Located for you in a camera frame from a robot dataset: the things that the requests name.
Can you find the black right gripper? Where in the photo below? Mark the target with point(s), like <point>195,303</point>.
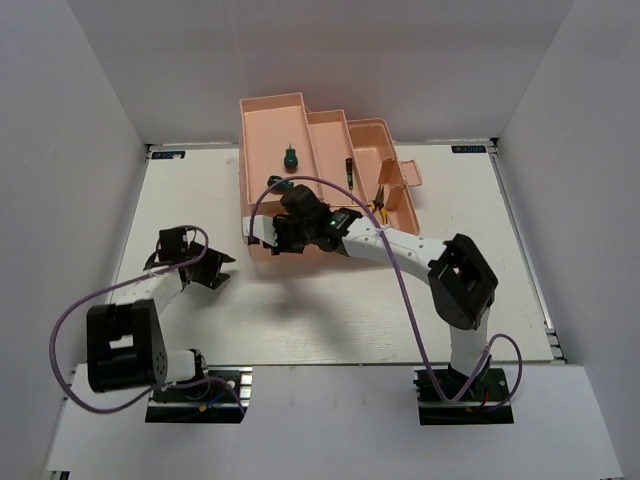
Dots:
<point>280,248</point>

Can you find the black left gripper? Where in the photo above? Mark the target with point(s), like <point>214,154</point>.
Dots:
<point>214,260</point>

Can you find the green orange handled screwdriver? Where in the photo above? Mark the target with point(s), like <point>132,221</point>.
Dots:
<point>279,185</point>

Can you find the stubby green screwdriver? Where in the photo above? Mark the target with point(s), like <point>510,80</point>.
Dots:
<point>290,160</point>

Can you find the pink plastic toolbox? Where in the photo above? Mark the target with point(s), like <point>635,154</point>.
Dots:
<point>323,140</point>

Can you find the black green precision screwdriver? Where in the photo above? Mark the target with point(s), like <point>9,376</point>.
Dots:
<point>349,167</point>

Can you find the yellow long nose pliers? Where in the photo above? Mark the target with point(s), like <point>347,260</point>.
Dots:
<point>378,206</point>

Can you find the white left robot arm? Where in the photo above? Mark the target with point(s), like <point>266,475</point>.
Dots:
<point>125,345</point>

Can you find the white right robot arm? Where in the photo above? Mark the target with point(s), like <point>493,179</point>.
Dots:
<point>462,283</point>

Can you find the left blue table sticker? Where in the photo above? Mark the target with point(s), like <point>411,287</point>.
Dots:
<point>167,155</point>

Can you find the black blue lock sticker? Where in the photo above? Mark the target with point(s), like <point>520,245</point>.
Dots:
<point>468,149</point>

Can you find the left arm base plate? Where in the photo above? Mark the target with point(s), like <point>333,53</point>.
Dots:
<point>222,400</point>

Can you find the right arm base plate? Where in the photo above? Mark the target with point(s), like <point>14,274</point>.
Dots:
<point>485,403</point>

